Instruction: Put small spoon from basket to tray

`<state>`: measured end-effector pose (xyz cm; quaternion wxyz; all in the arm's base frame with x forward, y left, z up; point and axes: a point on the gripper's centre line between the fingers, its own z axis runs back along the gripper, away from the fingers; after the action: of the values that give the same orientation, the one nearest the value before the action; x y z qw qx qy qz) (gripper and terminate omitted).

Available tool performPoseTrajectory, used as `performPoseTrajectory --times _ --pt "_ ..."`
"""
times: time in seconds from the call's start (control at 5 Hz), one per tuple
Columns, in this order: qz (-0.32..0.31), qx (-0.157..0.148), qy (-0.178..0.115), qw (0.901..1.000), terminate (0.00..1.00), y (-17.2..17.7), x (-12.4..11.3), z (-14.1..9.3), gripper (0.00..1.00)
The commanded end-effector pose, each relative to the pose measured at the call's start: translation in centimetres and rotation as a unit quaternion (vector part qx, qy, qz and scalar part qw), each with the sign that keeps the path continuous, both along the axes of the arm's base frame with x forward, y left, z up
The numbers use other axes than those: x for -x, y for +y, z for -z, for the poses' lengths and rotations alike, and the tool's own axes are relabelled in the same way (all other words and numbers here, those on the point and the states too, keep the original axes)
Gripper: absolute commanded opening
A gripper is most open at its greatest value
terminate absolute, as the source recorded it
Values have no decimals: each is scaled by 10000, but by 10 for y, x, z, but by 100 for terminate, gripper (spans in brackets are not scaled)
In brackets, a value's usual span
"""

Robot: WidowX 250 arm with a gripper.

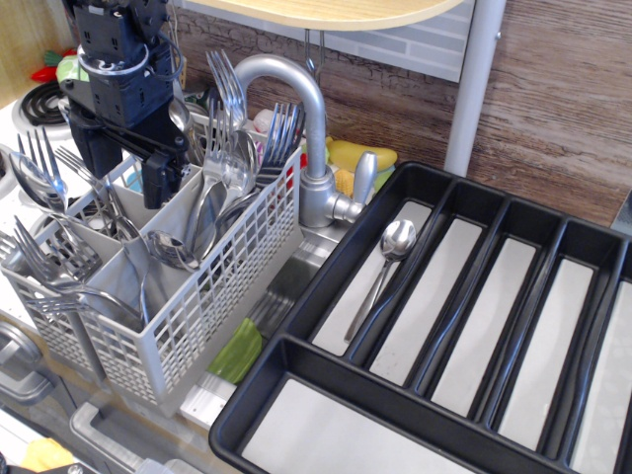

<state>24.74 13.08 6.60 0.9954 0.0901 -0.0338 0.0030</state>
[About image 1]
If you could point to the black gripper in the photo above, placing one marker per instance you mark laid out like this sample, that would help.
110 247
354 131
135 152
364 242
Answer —
125 106

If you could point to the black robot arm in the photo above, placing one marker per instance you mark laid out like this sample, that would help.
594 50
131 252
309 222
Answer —
119 21

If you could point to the silver spoon back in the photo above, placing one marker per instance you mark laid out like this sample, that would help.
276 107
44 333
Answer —
183 120

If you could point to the silver spoon left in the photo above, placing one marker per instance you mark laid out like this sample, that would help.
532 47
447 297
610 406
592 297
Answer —
50 196

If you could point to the silver spoon low front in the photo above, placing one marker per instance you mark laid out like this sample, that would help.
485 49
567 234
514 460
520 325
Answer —
171 251

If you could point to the large silver spoon centre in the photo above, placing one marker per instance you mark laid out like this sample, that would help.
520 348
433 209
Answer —
239 168

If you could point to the grey plastic cutlery basket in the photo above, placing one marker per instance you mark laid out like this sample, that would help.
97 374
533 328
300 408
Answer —
193 315

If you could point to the silver spoon in tray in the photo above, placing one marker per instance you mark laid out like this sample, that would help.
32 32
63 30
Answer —
396 242

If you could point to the black cutlery tray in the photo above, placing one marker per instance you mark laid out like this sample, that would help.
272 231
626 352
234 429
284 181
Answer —
501 344

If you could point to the silver fork left back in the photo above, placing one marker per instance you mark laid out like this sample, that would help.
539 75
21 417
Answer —
39 150

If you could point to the silver fork centre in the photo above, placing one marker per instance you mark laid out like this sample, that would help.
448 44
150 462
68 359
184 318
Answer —
219 128

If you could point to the black stove coil burner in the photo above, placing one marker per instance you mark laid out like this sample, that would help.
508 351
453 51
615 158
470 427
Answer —
40 105

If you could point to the green toy cabbage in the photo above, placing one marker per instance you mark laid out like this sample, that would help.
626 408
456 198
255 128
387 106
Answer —
69 68

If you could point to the red toy pepper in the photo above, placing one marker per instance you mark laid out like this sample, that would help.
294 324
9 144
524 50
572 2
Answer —
51 60

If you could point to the tall silver fork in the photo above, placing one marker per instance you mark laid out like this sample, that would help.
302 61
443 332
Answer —
229 87

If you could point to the silver fork front left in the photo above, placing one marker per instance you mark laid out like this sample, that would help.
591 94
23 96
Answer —
58 279

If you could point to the silver fork right back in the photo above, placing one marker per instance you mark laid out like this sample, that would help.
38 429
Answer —
284 137

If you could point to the silver toy faucet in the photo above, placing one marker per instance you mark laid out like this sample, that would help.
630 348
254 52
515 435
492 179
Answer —
320 204

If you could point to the light wooden shelf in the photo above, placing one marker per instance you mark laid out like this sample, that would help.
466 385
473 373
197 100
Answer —
337 15

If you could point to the green toy vegetable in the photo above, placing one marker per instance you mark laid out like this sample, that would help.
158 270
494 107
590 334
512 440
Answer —
237 357

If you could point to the yellow toy object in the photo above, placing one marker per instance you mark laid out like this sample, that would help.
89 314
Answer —
45 454

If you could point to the grey drawer handle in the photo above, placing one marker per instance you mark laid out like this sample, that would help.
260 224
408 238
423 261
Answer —
81 424

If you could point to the white shelf post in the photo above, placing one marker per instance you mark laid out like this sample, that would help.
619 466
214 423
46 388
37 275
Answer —
485 32

